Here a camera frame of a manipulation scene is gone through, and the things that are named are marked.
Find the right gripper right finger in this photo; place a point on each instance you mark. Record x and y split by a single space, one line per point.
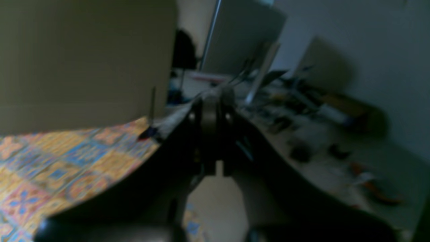
281 205

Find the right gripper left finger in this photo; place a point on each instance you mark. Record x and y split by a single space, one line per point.
149 204

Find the red black clamp upper left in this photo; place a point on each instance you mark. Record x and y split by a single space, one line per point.
150 133

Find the patterned tablecloth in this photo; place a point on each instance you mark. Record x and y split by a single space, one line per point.
48 172

